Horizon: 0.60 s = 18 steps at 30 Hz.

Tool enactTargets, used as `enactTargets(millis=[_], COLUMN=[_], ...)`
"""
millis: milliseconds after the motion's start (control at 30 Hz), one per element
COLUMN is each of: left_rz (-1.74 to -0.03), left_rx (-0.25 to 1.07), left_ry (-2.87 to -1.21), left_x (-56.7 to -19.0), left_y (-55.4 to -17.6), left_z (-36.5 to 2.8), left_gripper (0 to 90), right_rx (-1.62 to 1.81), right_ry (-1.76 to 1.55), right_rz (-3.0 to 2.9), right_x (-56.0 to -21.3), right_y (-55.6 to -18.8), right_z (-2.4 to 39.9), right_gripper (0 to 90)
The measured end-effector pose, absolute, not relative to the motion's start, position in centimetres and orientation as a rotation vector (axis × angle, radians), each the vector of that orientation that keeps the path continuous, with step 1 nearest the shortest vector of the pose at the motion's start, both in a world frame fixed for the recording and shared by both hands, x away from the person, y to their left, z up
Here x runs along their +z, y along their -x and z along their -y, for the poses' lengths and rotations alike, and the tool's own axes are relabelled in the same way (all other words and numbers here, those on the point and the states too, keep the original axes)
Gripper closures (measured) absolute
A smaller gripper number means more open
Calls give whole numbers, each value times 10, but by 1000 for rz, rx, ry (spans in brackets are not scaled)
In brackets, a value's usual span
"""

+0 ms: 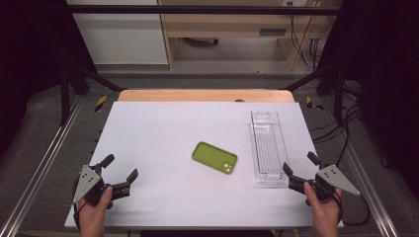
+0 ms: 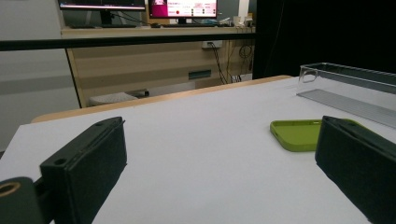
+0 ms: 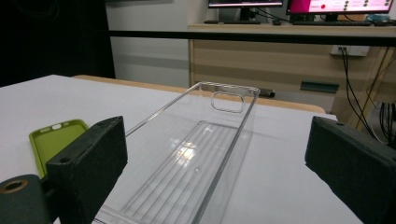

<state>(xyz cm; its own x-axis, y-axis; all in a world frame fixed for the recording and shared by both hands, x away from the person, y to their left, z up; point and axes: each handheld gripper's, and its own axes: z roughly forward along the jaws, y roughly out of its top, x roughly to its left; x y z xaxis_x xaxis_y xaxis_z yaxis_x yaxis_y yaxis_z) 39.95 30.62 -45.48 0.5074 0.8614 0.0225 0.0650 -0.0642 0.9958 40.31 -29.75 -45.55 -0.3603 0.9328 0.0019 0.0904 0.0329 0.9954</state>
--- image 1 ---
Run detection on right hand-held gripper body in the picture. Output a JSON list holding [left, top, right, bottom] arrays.
[[288, 164, 362, 207]]

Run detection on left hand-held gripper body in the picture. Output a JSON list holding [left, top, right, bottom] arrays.
[[71, 163, 131, 209]]

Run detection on clear plastic packaging box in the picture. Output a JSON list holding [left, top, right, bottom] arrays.
[[248, 110, 293, 190]]

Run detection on person's left hand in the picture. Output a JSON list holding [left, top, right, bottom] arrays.
[[77, 186, 114, 237]]

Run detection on person's right hand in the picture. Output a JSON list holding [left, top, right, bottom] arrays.
[[302, 181, 344, 237]]

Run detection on yellow black floor tape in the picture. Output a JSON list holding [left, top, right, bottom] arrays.
[[305, 95, 325, 112], [94, 95, 109, 114]]

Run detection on white table mat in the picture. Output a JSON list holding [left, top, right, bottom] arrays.
[[63, 101, 345, 229]]

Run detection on wooden table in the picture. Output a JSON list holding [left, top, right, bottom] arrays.
[[117, 88, 295, 104]]

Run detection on black curtain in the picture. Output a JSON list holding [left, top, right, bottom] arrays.
[[324, 0, 419, 191], [0, 0, 97, 157]]

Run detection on white cabinet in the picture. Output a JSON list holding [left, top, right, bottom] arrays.
[[66, 0, 169, 65]]

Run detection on light wooden desk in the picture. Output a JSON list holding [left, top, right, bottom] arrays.
[[157, 0, 342, 71]]

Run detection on aluminium rail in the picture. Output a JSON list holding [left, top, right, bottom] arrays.
[[0, 94, 86, 237], [320, 96, 400, 237]]

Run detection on black floor cables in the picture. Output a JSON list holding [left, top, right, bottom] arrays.
[[310, 83, 364, 167]]

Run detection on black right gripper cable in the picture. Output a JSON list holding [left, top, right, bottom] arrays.
[[331, 191, 372, 228]]

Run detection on black metal frame stand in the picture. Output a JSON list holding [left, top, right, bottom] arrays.
[[59, 61, 126, 125], [282, 61, 348, 123]]

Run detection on hanging desk cables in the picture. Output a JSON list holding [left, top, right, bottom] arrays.
[[289, 1, 323, 70]]

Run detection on black horizontal frame bar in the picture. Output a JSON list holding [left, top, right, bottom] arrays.
[[67, 4, 342, 17]]

